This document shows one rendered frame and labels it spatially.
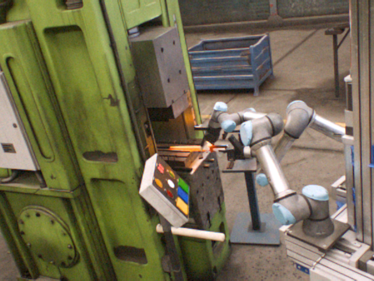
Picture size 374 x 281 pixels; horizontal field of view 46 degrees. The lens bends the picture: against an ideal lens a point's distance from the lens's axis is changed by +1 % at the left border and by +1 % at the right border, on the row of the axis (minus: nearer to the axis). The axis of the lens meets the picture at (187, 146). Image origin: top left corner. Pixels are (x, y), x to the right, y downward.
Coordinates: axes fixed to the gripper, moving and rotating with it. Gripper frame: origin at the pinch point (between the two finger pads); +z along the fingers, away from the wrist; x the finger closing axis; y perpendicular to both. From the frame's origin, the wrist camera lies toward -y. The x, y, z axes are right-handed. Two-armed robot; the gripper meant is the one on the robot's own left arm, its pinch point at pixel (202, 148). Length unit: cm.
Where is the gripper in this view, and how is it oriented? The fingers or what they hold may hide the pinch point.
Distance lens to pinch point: 279.6
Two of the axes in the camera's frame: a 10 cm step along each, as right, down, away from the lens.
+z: -2.6, 7.6, 6.0
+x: 4.3, -4.6, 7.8
